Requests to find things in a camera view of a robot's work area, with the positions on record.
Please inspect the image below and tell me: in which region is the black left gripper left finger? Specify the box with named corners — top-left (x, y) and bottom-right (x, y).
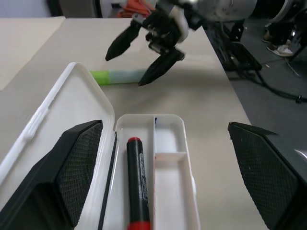
top-left (0, 119), bottom-right (104, 230)

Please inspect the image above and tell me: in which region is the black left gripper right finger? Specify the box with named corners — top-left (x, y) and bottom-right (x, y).
top-left (227, 121), bottom-right (307, 230)

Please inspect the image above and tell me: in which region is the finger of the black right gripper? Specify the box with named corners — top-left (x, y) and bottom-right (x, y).
top-left (105, 23), bottom-right (141, 62)
top-left (138, 46), bottom-right (187, 87)

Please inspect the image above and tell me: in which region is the green marker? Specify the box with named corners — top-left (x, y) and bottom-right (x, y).
top-left (90, 68), bottom-right (149, 86)

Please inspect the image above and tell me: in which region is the white plastic pencil case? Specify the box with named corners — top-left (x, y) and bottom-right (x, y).
top-left (0, 62), bottom-right (201, 230)

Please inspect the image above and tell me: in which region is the black marker with red cap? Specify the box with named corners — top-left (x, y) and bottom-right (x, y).
top-left (126, 137), bottom-right (152, 230)

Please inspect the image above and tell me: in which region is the beige sneaker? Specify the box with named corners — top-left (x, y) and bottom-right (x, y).
top-left (262, 27), bottom-right (276, 43)
top-left (266, 43), bottom-right (295, 57)

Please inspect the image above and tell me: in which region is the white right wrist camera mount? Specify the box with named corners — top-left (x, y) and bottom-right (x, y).
top-left (167, 6), bottom-right (190, 44)

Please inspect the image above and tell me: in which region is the orange cable bundle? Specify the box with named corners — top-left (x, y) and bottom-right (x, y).
top-left (117, 0), bottom-right (157, 19)

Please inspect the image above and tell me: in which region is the black floor cable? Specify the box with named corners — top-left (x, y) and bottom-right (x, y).
top-left (254, 70), bottom-right (307, 104)

